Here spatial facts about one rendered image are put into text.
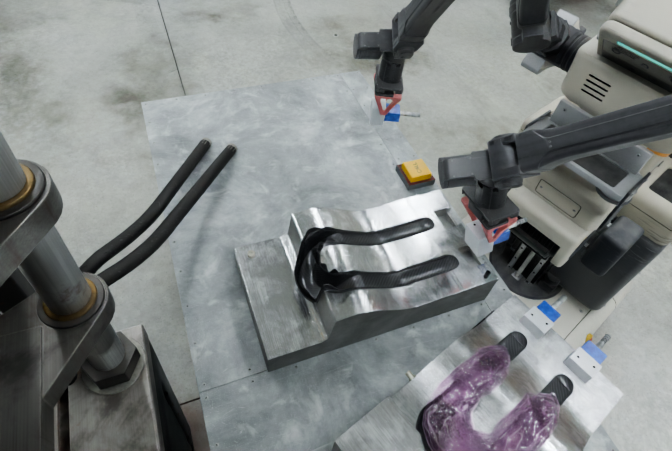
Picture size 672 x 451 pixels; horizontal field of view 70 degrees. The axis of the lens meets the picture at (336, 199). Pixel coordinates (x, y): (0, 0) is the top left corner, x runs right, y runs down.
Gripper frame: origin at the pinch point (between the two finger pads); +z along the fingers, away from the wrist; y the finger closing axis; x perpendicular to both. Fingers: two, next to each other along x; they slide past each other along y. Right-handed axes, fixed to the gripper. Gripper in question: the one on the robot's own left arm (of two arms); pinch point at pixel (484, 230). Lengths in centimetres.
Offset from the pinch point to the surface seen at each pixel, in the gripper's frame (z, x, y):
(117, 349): -2, -73, -2
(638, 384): 114, 74, 12
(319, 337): 5.7, -38.8, 5.8
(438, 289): 7.4, -12.7, 4.5
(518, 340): 14.6, -1.6, 17.5
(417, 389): 8.7, -25.8, 20.8
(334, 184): 8.9, -20.8, -36.3
